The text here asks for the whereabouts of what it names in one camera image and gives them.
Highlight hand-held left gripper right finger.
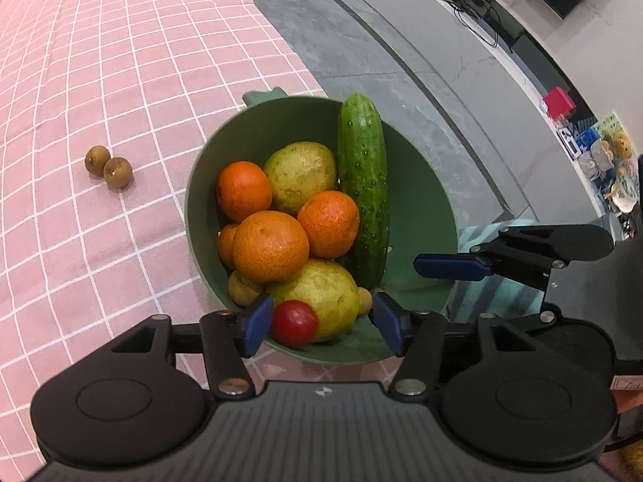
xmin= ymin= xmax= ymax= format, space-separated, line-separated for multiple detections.
xmin=368 ymin=291 xmax=548 ymax=398

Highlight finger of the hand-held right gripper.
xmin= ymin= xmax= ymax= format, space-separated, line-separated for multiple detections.
xmin=414 ymin=223 xmax=614 ymax=292

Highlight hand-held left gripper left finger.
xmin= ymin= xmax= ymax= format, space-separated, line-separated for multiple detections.
xmin=98 ymin=294 xmax=274 ymax=398

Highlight yellow-brown round fruit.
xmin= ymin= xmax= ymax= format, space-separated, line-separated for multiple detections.
xmin=227 ymin=270 xmax=266 ymax=307

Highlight red tomato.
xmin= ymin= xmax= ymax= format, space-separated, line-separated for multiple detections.
xmin=271 ymin=300 xmax=319 ymax=347

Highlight green bowl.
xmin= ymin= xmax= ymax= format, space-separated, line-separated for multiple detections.
xmin=184 ymin=89 xmax=460 ymax=365

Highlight large orange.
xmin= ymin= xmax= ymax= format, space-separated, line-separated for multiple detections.
xmin=232 ymin=210 xmax=311 ymax=283

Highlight small orange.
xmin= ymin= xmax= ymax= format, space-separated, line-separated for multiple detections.
xmin=297 ymin=190 xmax=361 ymax=260
xmin=216 ymin=161 xmax=273 ymax=223
xmin=217 ymin=224 xmax=241 ymax=271

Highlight green cucumber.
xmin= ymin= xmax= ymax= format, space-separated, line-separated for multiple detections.
xmin=338 ymin=93 xmax=391 ymax=288

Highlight teal cloth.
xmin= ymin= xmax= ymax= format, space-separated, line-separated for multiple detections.
xmin=455 ymin=220 xmax=546 ymax=319

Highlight yellow-green pear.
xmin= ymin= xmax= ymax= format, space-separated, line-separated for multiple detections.
xmin=263 ymin=141 xmax=338 ymax=216
xmin=265 ymin=258 xmax=360 ymax=345

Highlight pile of colourful toys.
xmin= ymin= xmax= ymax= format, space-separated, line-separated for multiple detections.
xmin=557 ymin=113 xmax=641 ymax=214

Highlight grey low bench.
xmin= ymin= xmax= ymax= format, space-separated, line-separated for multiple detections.
xmin=321 ymin=0 xmax=604 ymax=222

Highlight red box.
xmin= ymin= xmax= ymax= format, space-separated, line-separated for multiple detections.
xmin=541 ymin=87 xmax=577 ymax=120

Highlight pink checked tablecloth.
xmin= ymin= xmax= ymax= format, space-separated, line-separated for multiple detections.
xmin=0 ymin=0 xmax=403 ymax=482

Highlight black cables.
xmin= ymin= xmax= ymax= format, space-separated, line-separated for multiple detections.
xmin=449 ymin=0 xmax=516 ymax=53

